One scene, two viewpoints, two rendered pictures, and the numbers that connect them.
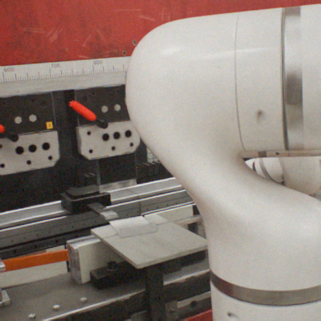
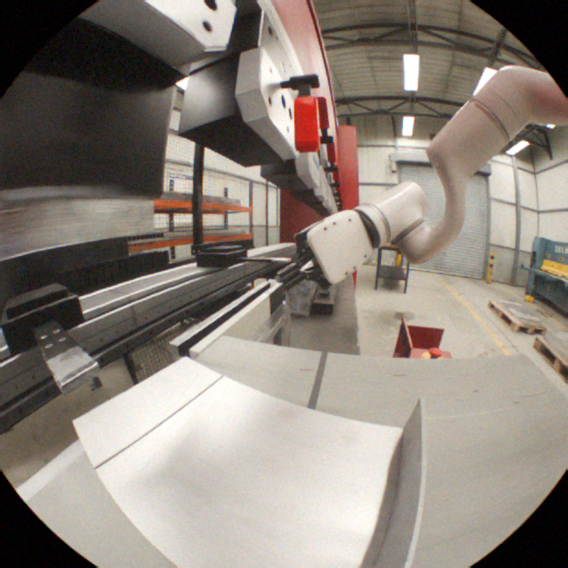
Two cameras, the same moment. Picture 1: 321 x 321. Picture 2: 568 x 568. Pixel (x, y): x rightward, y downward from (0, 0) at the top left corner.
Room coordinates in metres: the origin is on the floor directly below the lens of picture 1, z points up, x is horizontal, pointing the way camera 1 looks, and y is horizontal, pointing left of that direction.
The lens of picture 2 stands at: (1.11, 0.08, 1.08)
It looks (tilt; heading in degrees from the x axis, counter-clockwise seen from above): 15 degrees down; 314
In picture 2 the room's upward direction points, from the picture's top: straight up
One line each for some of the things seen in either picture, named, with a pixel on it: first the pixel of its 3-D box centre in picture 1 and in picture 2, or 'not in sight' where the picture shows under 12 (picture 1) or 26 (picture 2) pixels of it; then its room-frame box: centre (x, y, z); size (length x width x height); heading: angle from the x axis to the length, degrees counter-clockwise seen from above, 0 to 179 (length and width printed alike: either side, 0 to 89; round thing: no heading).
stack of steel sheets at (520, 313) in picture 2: not in sight; (517, 310); (-0.60, -3.86, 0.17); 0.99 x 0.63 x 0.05; 103
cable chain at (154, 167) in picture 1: (129, 172); (111, 267); (1.66, 0.10, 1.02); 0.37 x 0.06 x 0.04; 117
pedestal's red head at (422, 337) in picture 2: not in sight; (423, 359); (1.09, -0.48, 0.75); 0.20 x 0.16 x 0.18; 109
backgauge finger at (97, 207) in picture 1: (93, 202); (44, 323); (1.35, 0.19, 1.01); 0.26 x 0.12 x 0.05; 27
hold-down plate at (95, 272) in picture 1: (149, 263); not in sight; (1.18, 0.04, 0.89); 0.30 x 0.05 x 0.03; 117
